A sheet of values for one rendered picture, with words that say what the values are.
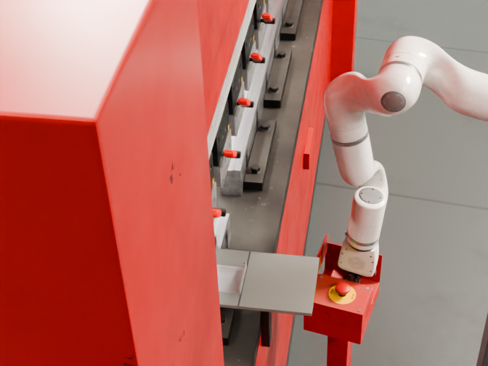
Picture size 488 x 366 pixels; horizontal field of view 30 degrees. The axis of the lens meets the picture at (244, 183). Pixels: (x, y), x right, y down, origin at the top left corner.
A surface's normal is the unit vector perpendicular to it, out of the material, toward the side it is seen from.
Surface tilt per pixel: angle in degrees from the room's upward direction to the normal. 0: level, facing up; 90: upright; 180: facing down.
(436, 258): 0
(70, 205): 90
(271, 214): 0
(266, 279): 0
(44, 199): 90
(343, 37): 90
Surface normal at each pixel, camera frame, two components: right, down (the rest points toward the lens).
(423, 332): -0.04, -0.76
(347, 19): -0.16, 0.65
